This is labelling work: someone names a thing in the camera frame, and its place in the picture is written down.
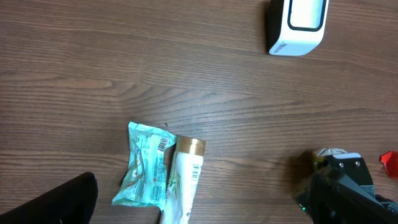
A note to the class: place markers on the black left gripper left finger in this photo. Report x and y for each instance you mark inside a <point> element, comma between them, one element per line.
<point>69,203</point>

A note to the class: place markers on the orange spaghetti pasta packet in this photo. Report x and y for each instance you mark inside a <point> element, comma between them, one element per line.
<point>389,161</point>

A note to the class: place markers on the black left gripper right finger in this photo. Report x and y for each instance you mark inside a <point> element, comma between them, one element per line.
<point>333,202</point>

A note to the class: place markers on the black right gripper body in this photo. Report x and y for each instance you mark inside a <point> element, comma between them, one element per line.
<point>349,169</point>

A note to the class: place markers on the white tube with gold cap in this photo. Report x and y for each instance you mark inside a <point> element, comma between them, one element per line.
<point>183,180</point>

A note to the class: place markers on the teal wet wipes packet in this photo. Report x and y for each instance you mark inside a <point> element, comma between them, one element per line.
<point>144,184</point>

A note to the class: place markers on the white barcode scanner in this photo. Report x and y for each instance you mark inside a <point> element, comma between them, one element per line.
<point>295,27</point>

